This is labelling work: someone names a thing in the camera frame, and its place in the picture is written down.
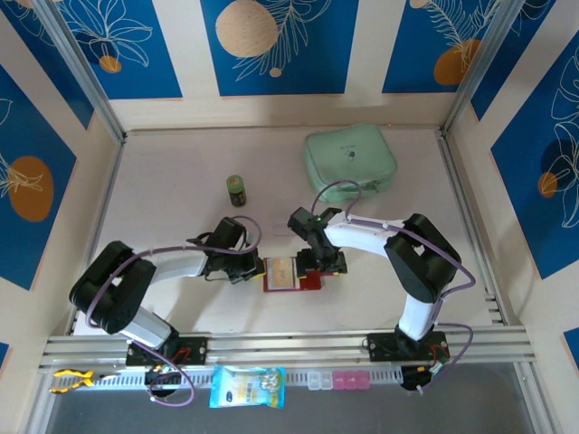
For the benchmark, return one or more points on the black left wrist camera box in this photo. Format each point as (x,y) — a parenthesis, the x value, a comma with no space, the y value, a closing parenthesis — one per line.
(230,233)

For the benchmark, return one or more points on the wide aluminium base rail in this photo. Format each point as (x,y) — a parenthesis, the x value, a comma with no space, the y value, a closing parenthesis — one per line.
(289,348)

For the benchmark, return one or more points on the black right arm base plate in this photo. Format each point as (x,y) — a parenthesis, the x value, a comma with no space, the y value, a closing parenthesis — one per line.
(380,347)

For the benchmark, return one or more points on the aluminium corner post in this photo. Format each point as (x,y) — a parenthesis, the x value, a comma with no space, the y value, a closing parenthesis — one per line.
(478,68)
(83,68)

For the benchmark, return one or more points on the red leather card holder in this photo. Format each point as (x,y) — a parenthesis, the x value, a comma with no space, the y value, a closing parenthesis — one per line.
(314,284)

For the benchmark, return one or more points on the small green bottle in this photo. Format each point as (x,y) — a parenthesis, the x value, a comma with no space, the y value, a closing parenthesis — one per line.
(236,192)

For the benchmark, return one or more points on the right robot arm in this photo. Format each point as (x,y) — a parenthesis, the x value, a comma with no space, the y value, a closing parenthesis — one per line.
(420,262)

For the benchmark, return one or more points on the mint green zip pouch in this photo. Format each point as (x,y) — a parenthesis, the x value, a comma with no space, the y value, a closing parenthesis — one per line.
(348,158)

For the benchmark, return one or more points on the blue snack packet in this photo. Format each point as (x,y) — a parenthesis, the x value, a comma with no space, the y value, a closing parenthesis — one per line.
(246,386)

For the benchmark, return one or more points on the clear pill box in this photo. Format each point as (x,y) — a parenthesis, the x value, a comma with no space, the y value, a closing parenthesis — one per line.
(319,381)

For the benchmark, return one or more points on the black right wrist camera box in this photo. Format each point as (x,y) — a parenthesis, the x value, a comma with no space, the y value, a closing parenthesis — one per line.
(300,221)

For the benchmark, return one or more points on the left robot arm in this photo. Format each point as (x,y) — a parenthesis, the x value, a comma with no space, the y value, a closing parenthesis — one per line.
(113,289)

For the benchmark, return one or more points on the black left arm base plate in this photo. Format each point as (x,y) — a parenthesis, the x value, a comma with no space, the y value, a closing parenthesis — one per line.
(201,348)

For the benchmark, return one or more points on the aluminium side rail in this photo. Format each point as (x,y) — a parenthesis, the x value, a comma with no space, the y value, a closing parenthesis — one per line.
(454,163)
(106,203)

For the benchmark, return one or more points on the pink pill box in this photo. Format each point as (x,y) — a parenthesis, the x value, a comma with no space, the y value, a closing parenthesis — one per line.
(350,380)

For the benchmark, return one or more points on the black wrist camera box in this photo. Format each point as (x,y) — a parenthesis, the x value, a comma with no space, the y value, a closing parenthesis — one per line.
(300,221)
(230,233)

